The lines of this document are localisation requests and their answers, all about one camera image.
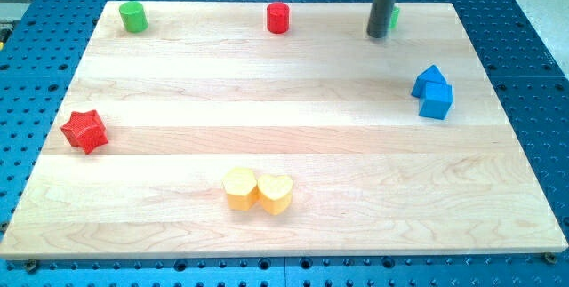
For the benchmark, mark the red cylinder block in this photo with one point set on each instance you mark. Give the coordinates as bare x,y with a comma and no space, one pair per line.
278,16

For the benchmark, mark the green cylinder block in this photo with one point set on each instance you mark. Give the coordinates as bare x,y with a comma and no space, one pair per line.
133,16

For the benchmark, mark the green block behind rod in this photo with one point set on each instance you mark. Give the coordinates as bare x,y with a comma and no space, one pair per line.
394,17

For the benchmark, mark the blue triangular block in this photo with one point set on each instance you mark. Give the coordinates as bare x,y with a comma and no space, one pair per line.
430,75

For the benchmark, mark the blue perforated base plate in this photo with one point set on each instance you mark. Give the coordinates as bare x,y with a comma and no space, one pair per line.
523,48

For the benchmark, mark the red star block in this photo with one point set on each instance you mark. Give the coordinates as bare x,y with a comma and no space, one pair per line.
85,130

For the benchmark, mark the light wooden board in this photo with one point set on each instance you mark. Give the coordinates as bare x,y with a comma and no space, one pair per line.
206,88

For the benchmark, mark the yellow hexagon block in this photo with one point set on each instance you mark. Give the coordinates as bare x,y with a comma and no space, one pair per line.
240,186

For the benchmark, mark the yellow heart block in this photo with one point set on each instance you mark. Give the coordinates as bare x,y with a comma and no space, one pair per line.
275,193

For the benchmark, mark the blue cube block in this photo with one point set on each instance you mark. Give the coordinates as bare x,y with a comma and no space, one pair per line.
436,100

